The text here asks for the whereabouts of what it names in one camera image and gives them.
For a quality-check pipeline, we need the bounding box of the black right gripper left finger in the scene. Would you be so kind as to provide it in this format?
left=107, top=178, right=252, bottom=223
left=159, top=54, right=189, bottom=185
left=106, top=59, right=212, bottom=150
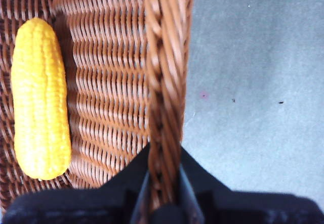
left=2, top=143, right=152, bottom=224

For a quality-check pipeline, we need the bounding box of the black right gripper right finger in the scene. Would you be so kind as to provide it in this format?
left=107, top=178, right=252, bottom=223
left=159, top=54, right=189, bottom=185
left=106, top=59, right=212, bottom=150
left=177, top=148, right=324, bottom=224

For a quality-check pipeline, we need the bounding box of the yellow corn cob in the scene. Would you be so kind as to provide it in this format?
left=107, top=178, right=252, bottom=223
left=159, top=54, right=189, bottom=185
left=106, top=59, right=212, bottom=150
left=10, top=17, right=72, bottom=181

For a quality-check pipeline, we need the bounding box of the brown woven wicker basket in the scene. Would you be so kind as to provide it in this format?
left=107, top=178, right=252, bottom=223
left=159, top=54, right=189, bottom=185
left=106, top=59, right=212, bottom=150
left=0, top=0, right=195, bottom=214

